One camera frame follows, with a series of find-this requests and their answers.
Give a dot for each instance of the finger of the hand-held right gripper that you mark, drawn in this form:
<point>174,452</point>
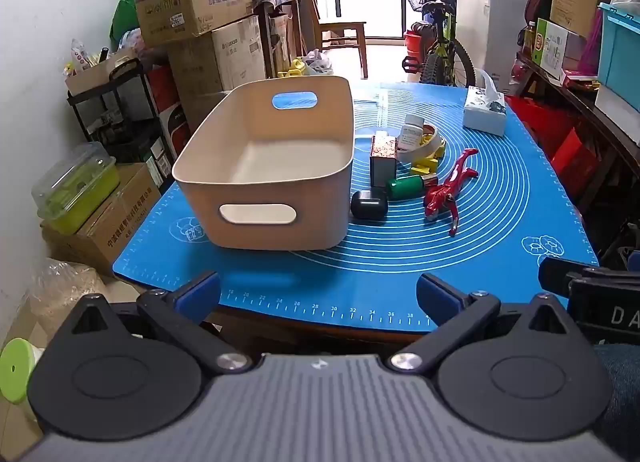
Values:
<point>562,276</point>

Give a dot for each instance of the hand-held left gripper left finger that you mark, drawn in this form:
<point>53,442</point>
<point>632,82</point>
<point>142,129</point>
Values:
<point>200,294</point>

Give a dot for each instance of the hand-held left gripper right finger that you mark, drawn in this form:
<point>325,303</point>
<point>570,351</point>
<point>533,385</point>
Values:
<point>436,296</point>

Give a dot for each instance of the red action figure toy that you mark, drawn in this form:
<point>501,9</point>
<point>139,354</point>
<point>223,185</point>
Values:
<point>445,192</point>

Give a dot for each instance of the black earbud case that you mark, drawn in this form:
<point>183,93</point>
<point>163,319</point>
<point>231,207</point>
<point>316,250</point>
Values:
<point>369,205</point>

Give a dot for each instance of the green small bottle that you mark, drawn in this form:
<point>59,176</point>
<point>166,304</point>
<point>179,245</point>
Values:
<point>406,187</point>

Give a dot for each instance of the glittery patterned small box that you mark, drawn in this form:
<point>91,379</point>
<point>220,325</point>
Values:
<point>383,162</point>

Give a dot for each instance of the beige plastic storage bin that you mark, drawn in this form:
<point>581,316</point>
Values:
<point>265,162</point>

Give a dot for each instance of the blue silicone baking mat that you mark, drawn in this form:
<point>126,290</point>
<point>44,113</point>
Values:
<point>380,262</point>

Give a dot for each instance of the person's jeans leg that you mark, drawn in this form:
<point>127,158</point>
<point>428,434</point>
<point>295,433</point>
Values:
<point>622,402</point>

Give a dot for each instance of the printed brown cardboard box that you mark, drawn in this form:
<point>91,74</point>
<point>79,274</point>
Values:
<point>117,222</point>

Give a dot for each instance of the yellow toy blocks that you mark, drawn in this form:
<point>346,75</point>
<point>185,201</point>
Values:
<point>426,164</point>

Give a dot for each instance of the clear plastic bag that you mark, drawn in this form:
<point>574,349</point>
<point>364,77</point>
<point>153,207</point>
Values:
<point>62,292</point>

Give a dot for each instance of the red gift bags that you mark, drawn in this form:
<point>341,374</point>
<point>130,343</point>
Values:
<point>545,132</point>

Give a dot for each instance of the clear tape roll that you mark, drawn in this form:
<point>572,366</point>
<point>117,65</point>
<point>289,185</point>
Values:
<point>436,146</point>

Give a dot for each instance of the yellow plastic clip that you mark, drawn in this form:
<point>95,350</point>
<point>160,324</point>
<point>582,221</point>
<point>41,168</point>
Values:
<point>429,136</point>

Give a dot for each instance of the green container with clear lid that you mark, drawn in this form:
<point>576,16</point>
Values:
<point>75,192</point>

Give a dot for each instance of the white pill bottle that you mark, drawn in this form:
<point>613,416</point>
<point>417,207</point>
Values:
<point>409,134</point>

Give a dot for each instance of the dark wooden side table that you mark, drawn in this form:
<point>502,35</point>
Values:
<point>595,112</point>

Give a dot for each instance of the white tissue box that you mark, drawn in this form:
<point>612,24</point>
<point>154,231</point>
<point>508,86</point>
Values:
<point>484,112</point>

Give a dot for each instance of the red and white box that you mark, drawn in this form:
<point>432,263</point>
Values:
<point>170,107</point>

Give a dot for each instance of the white jar with green lid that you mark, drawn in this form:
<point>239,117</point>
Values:
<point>17,367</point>

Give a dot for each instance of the black utility cart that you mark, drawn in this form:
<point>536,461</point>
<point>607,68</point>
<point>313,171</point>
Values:
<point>120,112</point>

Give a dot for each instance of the green and white carton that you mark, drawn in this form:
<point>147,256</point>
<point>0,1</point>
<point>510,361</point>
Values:
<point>555,47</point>

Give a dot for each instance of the teal storage crate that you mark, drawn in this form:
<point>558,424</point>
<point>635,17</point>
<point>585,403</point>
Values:
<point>620,52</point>

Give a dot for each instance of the large brown cardboard box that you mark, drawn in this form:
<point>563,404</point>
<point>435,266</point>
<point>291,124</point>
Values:
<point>220,59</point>

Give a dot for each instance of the yellow jugs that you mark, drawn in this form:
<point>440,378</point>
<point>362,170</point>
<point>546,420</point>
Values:
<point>292,68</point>

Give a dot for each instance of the shallow cardboard tray box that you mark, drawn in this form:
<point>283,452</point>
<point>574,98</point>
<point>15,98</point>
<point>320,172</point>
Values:
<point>92,74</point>

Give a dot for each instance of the red bucket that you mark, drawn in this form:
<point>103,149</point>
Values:
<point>412,47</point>

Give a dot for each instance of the white chest freezer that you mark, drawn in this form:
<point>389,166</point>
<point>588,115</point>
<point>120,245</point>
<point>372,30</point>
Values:
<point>492,27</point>

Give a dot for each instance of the green black bicycle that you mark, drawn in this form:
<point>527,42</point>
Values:
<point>442,37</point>

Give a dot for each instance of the grey plastic bag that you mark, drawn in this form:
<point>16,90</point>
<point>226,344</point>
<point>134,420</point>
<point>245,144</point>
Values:
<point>317,62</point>

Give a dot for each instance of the wooden chair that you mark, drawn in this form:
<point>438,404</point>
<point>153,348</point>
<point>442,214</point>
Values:
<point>340,27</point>

